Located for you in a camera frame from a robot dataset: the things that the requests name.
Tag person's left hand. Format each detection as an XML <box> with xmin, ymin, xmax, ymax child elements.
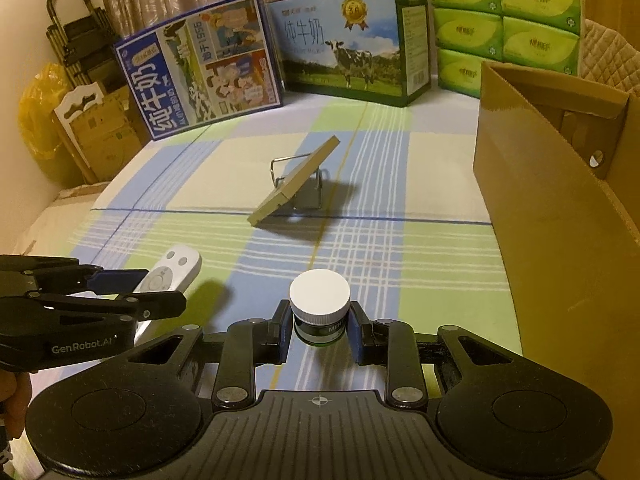
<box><xmin>0</xmin><ymin>369</ymin><xmax>33</xmax><ymax>442</ymax></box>

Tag flattened cardboard pieces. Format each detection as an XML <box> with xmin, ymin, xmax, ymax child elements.
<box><xmin>52</xmin><ymin>79</ymin><xmax>147</xmax><ymax>184</ymax></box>

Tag bundle of green tissue packs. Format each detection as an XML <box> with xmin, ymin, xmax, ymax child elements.
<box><xmin>427</xmin><ymin>0</ymin><xmax>584</xmax><ymax>100</ymax></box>

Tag plaid bed sheet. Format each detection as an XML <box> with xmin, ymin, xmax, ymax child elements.
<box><xmin>10</xmin><ymin>74</ymin><xmax>531</xmax><ymax>480</ymax></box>

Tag cow picture milk carton box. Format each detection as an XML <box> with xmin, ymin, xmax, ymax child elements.
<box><xmin>264</xmin><ymin>0</ymin><xmax>432</xmax><ymax>109</ymax></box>

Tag wooden frame with wire stand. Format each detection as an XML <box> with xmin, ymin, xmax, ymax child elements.
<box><xmin>247</xmin><ymin>134</ymin><xmax>342</xmax><ymax>227</ymax></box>

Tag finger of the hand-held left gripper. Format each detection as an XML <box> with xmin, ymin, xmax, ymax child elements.
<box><xmin>0</xmin><ymin>255</ymin><xmax>151</xmax><ymax>296</ymax></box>
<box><xmin>0</xmin><ymin>290</ymin><xmax>188</xmax><ymax>321</ymax></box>

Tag black folded step ladder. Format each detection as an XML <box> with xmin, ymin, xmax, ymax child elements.
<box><xmin>44</xmin><ymin>0</ymin><xmax>129</xmax><ymax>92</ymax></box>

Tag blue cartoon milk carton box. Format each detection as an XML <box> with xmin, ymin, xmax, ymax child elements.
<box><xmin>113</xmin><ymin>0</ymin><xmax>284</xmax><ymax>142</ymax></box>

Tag large brown cardboard box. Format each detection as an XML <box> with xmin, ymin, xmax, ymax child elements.
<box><xmin>472</xmin><ymin>59</ymin><xmax>640</xmax><ymax>413</ymax></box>

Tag beige quilted cushion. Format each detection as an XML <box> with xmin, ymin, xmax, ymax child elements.
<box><xmin>579</xmin><ymin>17</ymin><xmax>640</xmax><ymax>102</ymax></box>

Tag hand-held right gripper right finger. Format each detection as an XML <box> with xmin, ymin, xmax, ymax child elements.
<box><xmin>348</xmin><ymin>301</ymin><xmax>524</xmax><ymax>407</ymax></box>

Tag small jar with white lid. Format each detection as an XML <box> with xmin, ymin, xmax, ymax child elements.
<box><xmin>288</xmin><ymin>269</ymin><xmax>351</xmax><ymax>347</ymax></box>

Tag yellow plastic bag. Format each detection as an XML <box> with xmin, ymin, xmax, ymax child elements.
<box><xmin>18</xmin><ymin>62</ymin><xmax>77</xmax><ymax>184</ymax></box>

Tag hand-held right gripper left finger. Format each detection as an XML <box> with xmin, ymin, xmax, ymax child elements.
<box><xmin>126</xmin><ymin>301</ymin><xmax>293</xmax><ymax>407</ymax></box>

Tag white remote control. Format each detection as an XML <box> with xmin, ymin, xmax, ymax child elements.
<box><xmin>130</xmin><ymin>243</ymin><xmax>203</xmax><ymax>337</ymax></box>

